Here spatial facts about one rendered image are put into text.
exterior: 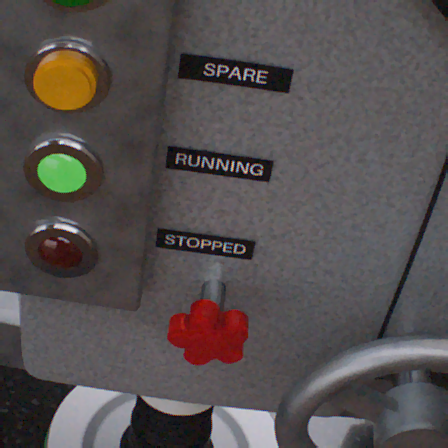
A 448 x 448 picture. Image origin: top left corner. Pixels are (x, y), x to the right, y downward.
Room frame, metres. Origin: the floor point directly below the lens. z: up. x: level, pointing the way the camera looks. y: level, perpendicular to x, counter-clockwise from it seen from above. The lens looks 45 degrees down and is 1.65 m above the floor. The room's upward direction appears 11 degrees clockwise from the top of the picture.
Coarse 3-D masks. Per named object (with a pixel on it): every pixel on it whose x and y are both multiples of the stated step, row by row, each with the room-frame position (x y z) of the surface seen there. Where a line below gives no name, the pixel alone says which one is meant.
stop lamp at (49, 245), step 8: (48, 240) 0.29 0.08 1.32; (56, 240) 0.29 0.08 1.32; (64, 240) 0.29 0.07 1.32; (40, 248) 0.29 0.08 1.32; (48, 248) 0.29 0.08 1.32; (56, 248) 0.29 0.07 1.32; (64, 248) 0.29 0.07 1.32; (72, 248) 0.29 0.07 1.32; (40, 256) 0.29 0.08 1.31; (48, 256) 0.29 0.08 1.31; (56, 256) 0.29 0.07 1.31; (64, 256) 0.29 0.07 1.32; (72, 256) 0.29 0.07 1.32; (80, 256) 0.29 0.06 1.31; (48, 264) 0.29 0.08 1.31; (56, 264) 0.29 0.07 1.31; (64, 264) 0.29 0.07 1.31; (72, 264) 0.29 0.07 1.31
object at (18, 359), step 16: (0, 304) 0.41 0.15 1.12; (16, 304) 0.41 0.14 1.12; (0, 320) 0.36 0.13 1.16; (16, 320) 0.36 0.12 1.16; (0, 336) 0.36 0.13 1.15; (16, 336) 0.36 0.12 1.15; (0, 352) 0.36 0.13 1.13; (16, 352) 0.36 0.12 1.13; (368, 384) 0.38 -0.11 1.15; (384, 384) 0.38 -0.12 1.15; (352, 416) 0.38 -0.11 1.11
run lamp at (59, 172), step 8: (48, 160) 0.29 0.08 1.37; (56, 160) 0.29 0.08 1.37; (64, 160) 0.29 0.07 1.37; (72, 160) 0.29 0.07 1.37; (40, 168) 0.29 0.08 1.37; (48, 168) 0.29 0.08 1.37; (56, 168) 0.29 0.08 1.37; (64, 168) 0.29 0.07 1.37; (72, 168) 0.29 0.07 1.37; (80, 168) 0.29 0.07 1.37; (40, 176) 0.29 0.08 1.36; (48, 176) 0.29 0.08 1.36; (56, 176) 0.29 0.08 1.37; (64, 176) 0.29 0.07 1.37; (72, 176) 0.29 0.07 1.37; (80, 176) 0.29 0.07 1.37; (48, 184) 0.29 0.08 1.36; (56, 184) 0.29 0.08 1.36; (64, 184) 0.29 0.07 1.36; (72, 184) 0.29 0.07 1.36; (80, 184) 0.29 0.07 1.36
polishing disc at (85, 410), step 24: (72, 408) 0.46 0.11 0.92; (96, 408) 0.46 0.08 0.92; (120, 408) 0.47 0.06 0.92; (216, 408) 0.49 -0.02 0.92; (48, 432) 0.43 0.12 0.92; (72, 432) 0.43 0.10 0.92; (96, 432) 0.44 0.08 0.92; (120, 432) 0.44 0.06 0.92; (216, 432) 0.46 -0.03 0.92; (240, 432) 0.47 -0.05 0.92; (264, 432) 0.47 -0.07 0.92
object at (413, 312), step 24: (432, 0) 0.31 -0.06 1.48; (432, 216) 0.34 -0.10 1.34; (432, 240) 0.34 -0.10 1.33; (408, 264) 0.34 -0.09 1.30; (432, 264) 0.34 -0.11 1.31; (408, 288) 0.34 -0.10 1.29; (432, 288) 0.34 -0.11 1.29; (408, 312) 0.34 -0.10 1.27; (432, 312) 0.34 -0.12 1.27; (384, 336) 0.34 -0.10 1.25
